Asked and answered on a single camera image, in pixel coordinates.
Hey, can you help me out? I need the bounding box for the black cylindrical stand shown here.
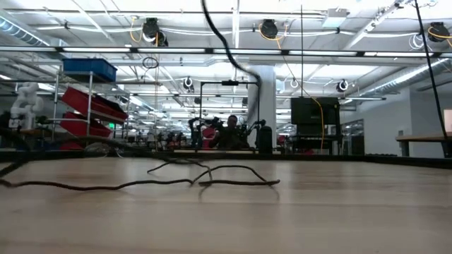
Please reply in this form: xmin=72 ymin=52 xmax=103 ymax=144
xmin=258 ymin=126 xmax=273 ymax=155

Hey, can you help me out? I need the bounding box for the black hanging cable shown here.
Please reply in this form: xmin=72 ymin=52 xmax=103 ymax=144
xmin=413 ymin=0 xmax=452 ymax=158

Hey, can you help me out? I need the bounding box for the metal shelf rack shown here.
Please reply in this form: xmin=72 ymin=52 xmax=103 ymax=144
xmin=51 ymin=70 xmax=132 ymax=153

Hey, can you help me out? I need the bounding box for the red plastic bin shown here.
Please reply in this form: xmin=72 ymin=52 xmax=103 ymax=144
xmin=61 ymin=139 xmax=85 ymax=151
xmin=60 ymin=111 xmax=113 ymax=142
xmin=59 ymin=87 xmax=130 ymax=124

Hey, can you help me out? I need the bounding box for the white building column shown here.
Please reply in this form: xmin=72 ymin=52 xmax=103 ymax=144
xmin=248 ymin=65 xmax=278 ymax=147

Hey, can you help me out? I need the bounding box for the thin dark cord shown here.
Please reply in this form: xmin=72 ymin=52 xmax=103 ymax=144
xmin=0 ymin=0 xmax=281 ymax=192

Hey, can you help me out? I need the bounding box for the blue plastic bin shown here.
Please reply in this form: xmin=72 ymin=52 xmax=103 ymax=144
xmin=62 ymin=58 xmax=118 ymax=83

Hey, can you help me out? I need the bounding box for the person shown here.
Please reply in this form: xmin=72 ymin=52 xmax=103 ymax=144
xmin=210 ymin=114 xmax=251 ymax=151

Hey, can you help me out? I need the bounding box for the black aluminium table frame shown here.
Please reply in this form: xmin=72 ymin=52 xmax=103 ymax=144
xmin=0 ymin=148 xmax=452 ymax=169

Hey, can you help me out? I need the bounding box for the distant black gantry frame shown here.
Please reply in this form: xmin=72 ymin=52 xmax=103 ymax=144
xmin=199 ymin=80 xmax=261 ymax=152

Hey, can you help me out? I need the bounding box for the white ceiling box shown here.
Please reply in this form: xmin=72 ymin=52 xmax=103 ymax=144
xmin=321 ymin=7 xmax=349 ymax=28

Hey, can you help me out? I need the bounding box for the thin black vertical pole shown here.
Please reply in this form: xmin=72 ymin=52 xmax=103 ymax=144
xmin=300 ymin=4 xmax=304 ymax=98

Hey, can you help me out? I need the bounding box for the yellow hanging cable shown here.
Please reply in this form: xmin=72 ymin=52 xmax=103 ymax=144
xmin=258 ymin=23 xmax=325 ymax=152

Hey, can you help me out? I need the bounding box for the black ceiling cord reel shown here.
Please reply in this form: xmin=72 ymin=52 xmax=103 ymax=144
xmin=259 ymin=19 xmax=280 ymax=40
xmin=427 ymin=21 xmax=451 ymax=42
xmin=142 ymin=17 xmax=170 ymax=47

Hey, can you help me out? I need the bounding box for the black monitor on cart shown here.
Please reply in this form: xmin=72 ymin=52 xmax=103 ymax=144
xmin=290 ymin=97 xmax=342 ymax=155

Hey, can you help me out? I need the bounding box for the wooden workbench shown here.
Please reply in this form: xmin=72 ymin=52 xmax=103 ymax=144
xmin=395 ymin=132 xmax=452 ymax=158

